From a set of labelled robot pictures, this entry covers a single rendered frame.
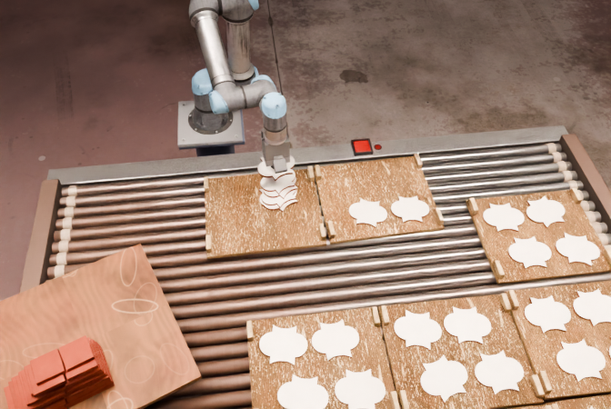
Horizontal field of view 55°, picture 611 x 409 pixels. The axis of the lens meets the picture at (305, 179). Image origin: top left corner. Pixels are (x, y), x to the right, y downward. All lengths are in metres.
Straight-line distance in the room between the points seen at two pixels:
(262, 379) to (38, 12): 3.87
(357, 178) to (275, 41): 2.36
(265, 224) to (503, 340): 0.86
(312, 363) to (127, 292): 0.59
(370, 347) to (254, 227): 0.58
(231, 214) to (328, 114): 1.83
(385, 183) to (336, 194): 0.19
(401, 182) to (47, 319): 1.28
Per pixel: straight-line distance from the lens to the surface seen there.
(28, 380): 1.68
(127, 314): 1.84
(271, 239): 2.04
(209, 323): 1.92
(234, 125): 2.49
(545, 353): 1.98
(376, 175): 2.24
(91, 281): 1.93
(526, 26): 4.91
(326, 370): 1.82
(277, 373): 1.81
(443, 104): 4.02
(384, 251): 2.06
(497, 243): 2.15
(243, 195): 2.16
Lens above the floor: 2.61
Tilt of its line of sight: 49 degrees down
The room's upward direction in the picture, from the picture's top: 1 degrees clockwise
